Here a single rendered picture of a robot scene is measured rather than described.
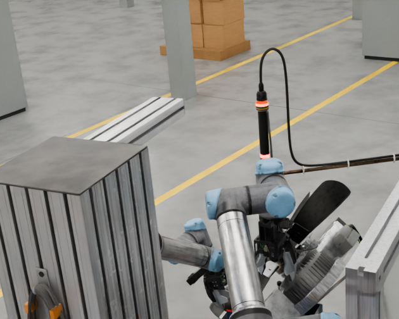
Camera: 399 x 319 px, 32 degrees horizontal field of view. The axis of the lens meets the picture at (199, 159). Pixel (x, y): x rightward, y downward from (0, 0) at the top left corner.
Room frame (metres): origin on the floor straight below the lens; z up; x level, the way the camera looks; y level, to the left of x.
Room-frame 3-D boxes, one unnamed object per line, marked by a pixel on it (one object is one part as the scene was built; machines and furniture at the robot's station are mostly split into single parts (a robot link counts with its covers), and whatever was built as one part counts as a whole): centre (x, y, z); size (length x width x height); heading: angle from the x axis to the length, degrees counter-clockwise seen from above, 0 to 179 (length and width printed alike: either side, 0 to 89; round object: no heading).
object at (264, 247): (1.67, -0.18, 1.62); 0.09 x 0.08 x 0.12; 150
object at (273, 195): (1.57, -0.17, 1.78); 0.11 x 0.11 x 0.08; 4
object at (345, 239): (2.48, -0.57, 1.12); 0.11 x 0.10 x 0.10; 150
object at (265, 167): (1.67, -0.18, 1.78); 0.09 x 0.08 x 0.11; 4
